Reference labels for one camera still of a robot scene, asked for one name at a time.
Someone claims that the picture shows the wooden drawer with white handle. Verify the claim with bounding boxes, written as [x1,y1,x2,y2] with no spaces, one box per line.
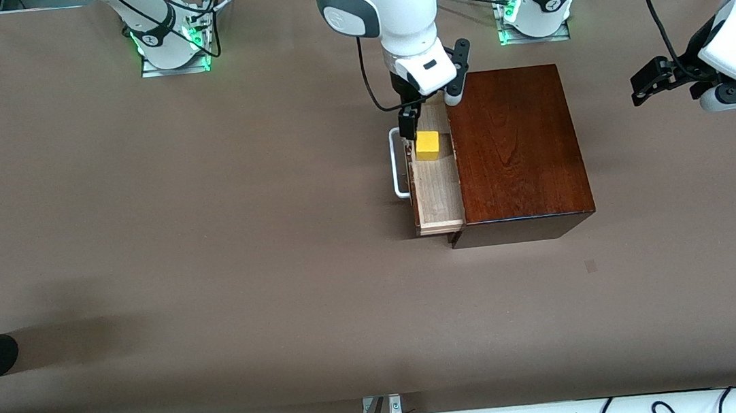
[386,99,467,239]

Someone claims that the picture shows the yellow block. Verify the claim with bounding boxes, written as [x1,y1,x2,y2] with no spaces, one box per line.
[414,129,442,163]

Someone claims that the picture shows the dark brown wooden cabinet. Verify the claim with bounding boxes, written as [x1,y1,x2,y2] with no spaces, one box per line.
[433,61,599,250]

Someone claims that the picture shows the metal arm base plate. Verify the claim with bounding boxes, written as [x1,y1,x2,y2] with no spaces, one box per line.
[495,0,571,48]
[135,5,213,79]

